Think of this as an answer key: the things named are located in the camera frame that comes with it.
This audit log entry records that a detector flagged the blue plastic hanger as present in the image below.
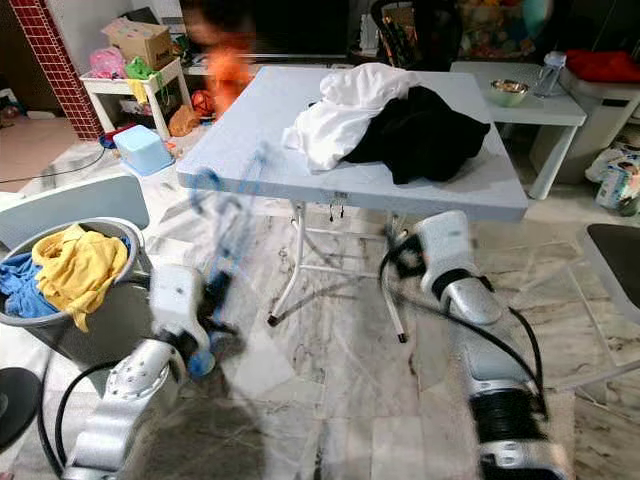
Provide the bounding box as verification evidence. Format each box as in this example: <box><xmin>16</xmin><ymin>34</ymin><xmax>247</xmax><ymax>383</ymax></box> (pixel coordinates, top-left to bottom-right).
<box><xmin>190</xmin><ymin>145</ymin><xmax>271</xmax><ymax>301</ymax></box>

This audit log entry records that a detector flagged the white garment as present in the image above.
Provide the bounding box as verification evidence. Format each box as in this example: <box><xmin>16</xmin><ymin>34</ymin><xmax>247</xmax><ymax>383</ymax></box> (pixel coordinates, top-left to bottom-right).
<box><xmin>282</xmin><ymin>62</ymin><xmax>423</xmax><ymax>173</ymax></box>

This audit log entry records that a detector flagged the yellow garment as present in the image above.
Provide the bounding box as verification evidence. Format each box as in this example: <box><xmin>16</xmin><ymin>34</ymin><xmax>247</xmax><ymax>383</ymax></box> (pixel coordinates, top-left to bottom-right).
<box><xmin>32</xmin><ymin>225</ymin><xmax>129</xmax><ymax>333</ymax></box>

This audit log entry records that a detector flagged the grey laundry basket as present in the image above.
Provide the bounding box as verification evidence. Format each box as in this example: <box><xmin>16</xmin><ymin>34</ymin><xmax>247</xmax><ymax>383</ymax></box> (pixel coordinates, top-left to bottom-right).
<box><xmin>0</xmin><ymin>218</ymin><xmax>166</xmax><ymax>369</ymax></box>

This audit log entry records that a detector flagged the black garment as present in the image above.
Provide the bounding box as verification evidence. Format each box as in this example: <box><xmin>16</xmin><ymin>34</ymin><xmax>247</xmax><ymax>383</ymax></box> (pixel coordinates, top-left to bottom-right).
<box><xmin>345</xmin><ymin>86</ymin><xmax>491</xmax><ymax>186</ymax></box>

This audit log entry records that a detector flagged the white folding table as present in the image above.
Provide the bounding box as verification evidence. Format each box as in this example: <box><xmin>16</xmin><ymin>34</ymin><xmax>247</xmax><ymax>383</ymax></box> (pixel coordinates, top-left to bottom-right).
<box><xmin>177</xmin><ymin>66</ymin><xmax>531</xmax><ymax>346</ymax></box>

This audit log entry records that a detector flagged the light grey folding chair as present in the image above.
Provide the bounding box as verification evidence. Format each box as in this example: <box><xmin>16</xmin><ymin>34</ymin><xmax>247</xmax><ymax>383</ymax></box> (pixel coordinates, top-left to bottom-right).
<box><xmin>0</xmin><ymin>176</ymin><xmax>151</xmax><ymax>251</ymax></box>

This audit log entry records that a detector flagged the light blue plastic stool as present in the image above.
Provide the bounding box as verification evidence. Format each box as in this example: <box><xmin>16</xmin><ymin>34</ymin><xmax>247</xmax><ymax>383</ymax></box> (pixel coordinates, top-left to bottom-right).
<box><xmin>112</xmin><ymin>125</ymin><xmax>176</xmax><ymax>178</ymax></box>

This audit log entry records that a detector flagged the brown toy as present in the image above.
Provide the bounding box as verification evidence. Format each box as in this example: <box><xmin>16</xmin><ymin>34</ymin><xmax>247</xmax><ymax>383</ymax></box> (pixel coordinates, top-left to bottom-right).
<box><xmin>168</xmin><ymin>105</ymin><xmax>201</xmax><ymax>138</ymax></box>

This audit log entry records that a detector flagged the green bowl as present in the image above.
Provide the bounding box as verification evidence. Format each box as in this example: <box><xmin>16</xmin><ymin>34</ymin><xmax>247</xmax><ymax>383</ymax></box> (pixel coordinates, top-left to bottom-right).
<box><xmin>490</xmin><ymin>79</ymin><xmax>531</xmax><ymax>108</ymax></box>

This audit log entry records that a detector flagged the blue garment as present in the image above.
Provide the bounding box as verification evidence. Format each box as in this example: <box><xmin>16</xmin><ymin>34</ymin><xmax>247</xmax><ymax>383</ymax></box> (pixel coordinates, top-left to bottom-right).
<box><xmin>0</xmin><ymin>252</ymin><xmax>66</xmax><ymax>321</ymax></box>

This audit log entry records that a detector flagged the black wicker chair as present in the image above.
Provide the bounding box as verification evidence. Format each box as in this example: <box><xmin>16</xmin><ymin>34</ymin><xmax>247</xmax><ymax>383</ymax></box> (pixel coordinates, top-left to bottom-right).
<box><xmin>370</xmin><ymin>0</ymin><xmax>461</xmax><ymax>63</ymax></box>

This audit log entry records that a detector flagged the white plastic side table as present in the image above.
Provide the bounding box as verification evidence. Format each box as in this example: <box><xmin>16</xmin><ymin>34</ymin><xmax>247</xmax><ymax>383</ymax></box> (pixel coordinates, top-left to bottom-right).
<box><xmin>450</xmin><ymin>60</ymin><xmax>589</xmax><ymax>199</ymax></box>

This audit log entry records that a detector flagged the printed bag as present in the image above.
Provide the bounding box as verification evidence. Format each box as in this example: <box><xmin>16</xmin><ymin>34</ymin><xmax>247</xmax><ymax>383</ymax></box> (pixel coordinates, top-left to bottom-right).
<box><xmin>595</xmin><ymin>145</ymin><xmax>640</xmax><ymax>216</ymax></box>

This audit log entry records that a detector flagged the black round base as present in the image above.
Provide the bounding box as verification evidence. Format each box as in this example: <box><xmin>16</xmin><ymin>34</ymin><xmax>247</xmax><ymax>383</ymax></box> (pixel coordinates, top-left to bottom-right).
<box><xmin>0</xmin><ymin>368</ymin><xmax>41</xmax><ymax>451</ymax></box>

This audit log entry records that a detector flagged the child in orange shirt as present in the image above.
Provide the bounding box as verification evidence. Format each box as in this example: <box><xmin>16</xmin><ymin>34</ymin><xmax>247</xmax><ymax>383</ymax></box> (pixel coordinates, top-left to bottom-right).
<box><xmin>180</xmin><ymin>0</ymin><xmax>256</xmax><ymax>121</ymax></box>

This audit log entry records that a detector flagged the clear water bottle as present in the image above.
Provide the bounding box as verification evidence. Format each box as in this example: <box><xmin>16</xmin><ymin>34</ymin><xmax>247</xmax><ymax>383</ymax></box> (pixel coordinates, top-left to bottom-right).
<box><xmin>535</xmin><ymin>50</ymin><xmax>569</xmax><ymax>98</ymax></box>

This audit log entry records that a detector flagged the black television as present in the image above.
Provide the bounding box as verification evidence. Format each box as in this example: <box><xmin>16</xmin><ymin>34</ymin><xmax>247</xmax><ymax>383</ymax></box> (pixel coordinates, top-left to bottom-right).
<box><xmin>180</xmin><ymin>0</ymin><xmax>351</xmax><ymax>56</ymax></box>

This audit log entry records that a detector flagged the white bin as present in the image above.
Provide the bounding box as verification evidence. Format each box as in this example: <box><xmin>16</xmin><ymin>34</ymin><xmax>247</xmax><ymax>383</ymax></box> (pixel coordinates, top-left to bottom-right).
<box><xmin>568</xmin><ymin>78</ymin><xmax>640</xmax><ymax>181</ymax></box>

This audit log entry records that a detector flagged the small white toy table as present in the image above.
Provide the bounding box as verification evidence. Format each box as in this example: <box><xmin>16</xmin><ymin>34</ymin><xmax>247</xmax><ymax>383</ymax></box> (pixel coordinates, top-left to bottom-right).
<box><xmin>80</xmin><ymin>60</ymin><xmax>189</xmax><ymax>136</ymax></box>

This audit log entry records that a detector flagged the green toy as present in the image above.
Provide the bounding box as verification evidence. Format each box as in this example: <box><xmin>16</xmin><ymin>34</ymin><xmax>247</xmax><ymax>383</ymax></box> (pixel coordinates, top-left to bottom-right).
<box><xmin>125</xmin><ymin>57</ymin><xmax>159</xmax><ymax>81</ymax></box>

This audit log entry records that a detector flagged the pink toy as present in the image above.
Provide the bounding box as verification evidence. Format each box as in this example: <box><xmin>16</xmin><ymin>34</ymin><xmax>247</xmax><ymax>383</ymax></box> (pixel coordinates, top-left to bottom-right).
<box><xmin>90</xmin><ymin>47</ymin><xmax>129</xmax><ymax>81</ymax></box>

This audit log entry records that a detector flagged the cardboard box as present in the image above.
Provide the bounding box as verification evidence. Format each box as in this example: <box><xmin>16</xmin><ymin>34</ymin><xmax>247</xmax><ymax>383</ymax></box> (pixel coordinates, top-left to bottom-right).
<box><xmin>102</xmin><ymin>18</ymin><xmax>176</xmax><ymax>69</ymax></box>

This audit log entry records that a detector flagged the red cushion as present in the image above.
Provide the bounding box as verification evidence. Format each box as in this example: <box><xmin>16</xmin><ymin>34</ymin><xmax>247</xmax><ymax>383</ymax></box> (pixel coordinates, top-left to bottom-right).
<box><xmin>565</xmin><ymin>48</ymin><xmax>640</xmax><ymax>83</ymax></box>

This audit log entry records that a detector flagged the red brick pillar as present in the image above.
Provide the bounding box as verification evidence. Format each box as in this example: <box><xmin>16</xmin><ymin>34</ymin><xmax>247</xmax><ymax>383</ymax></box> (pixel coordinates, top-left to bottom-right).
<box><xmin>10</xmin><ymin>0</ymin><xmax>103</xmax><ymax>141</ymax></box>

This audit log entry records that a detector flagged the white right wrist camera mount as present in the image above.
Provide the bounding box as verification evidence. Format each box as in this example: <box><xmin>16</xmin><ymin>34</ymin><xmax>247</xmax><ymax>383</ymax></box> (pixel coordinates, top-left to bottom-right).
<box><xmin>412</xmin><ymin>212</ymin><xmax>473</xmax><ymax>291</ymax></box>

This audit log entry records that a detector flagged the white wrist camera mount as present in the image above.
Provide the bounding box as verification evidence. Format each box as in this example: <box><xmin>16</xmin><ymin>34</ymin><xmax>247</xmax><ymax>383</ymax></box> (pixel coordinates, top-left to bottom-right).
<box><xmin>412</xmin><ymin>212</ymin><xmax>473</xmax><ymax>291</ymax></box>
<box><xmin>150</xmin><ymin>265</ymin><xmax>211</xmax><ymax>346</ymax></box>

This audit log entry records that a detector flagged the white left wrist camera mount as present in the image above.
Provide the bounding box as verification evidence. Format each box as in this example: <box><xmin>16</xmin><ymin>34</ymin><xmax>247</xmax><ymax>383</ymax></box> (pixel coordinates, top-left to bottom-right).
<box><xmin>150</xmin><ymin>265</ymin><xmax>211</xmax><ymax>346</ymax></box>

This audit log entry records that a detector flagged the short black left arm cable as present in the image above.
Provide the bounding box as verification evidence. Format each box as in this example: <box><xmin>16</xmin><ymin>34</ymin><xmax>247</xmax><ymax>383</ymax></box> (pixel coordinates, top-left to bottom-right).
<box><xmin>55</xmin><ymin>360</ymin><xmax>126</xmax><ymax>463</ymax></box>

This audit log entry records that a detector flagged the long black left arm cable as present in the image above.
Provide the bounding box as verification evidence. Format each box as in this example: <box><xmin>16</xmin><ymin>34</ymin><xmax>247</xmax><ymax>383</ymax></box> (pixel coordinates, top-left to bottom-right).
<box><xmin>36</xmin><ymin>340</ymin><xmax>81</xmax><ymax>480</ymax></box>

